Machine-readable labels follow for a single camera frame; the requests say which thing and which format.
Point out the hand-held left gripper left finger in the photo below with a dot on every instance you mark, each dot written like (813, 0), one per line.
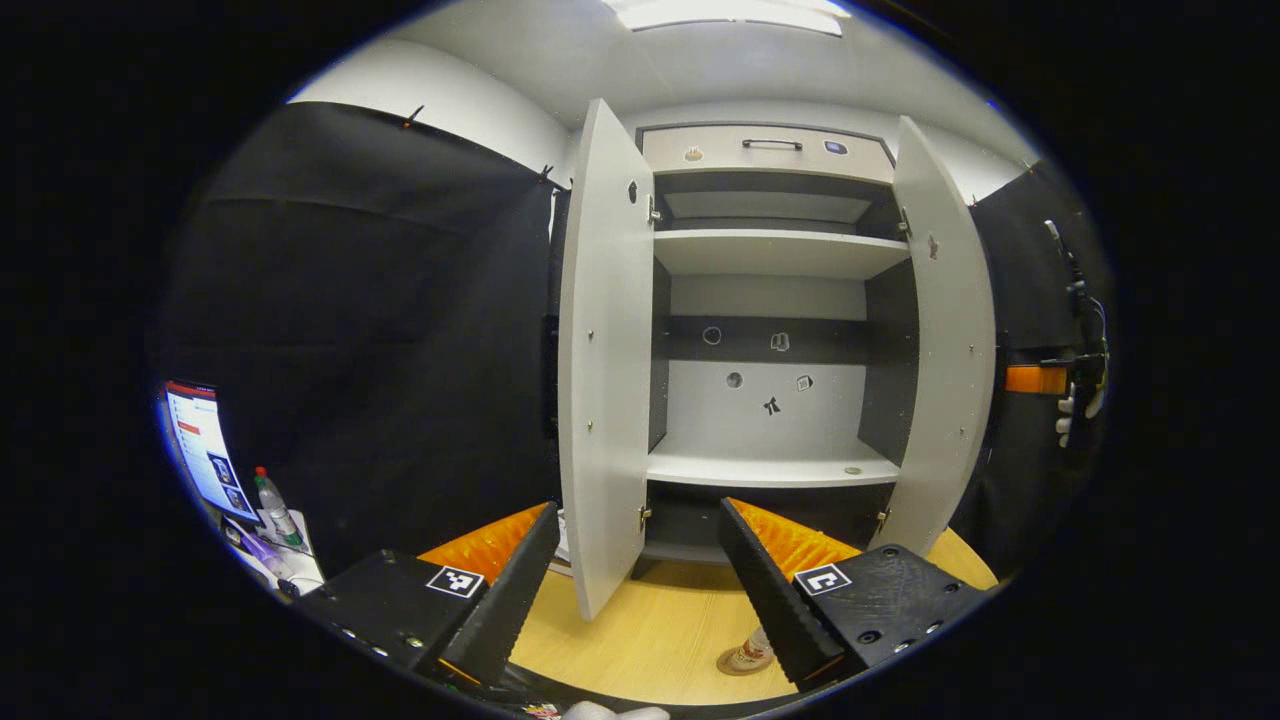
(515, 590)

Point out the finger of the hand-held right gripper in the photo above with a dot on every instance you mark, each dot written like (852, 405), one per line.
(1035, 380)

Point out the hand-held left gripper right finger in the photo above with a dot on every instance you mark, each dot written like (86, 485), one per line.
(770, 600)

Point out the clear bottle with red label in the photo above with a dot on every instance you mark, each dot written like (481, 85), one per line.
(757, 650)

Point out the round brown coaster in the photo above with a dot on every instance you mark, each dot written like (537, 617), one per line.
(728, 663)

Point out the light grey cabinet door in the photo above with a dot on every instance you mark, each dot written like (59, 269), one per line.
(605, 350)
(950, 350)

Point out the small bottle with red cap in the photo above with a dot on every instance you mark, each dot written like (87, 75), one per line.
(275, 510)

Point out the white paper sheets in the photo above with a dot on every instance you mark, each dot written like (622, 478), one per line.
(305, 565)

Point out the black backdrop cloth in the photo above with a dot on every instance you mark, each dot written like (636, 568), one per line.
(350, 330)

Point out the computer monitor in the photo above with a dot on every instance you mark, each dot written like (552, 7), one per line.
(205, 450)

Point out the long ceiling light panel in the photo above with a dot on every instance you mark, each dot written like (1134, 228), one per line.
(730, 12)

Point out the grey cabinet with dark frame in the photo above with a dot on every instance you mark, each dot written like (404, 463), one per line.
(765, 300)

